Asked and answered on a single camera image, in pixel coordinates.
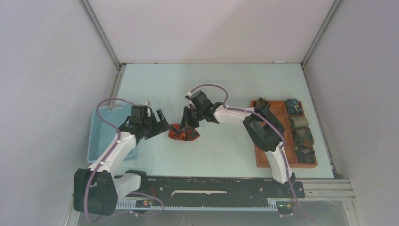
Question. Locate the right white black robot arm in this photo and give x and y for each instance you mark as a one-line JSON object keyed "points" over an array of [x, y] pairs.
{"points": [[263, 127]]}

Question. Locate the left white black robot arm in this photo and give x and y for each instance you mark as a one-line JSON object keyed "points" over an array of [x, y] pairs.
{"points": [[96, 190]]}

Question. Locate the blue patterned rolled tie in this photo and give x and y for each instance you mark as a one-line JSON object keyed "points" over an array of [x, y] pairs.
{"points": [[293, 107]]}

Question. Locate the light blue plastic basket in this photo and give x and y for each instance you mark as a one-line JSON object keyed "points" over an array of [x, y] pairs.
{"points": [[101, 134]]}

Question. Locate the orange navy striped tie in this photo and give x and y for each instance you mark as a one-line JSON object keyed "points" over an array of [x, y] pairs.
{"points": [[182, 135]]}

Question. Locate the brown floral rolled tie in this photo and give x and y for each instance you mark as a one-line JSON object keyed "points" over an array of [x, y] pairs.
{"points": [[262, 101]]}

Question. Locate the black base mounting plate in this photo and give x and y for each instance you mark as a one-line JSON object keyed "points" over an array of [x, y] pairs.
{"points": [[218, 192]]}

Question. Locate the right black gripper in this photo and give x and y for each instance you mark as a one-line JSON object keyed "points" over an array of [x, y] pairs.
{"points": [[186, 122]]}

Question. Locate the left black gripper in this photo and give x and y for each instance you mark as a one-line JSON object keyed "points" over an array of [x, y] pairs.
{"points": [[161, 126]]}

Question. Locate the white slotted cable duct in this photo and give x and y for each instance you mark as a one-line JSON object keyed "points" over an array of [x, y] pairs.
{"points": [[131, 204]]}

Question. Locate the dark green rolled tie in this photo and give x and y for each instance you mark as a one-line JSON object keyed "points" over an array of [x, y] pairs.
{"points": [[303, 137]]}

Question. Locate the gold patterned rolled tie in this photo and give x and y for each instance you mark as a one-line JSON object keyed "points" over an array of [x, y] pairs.
{"points": [[297, 122]]}

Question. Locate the dark floral rolled tie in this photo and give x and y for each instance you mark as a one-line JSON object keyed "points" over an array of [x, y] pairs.
{"points": [[305, 155]]}

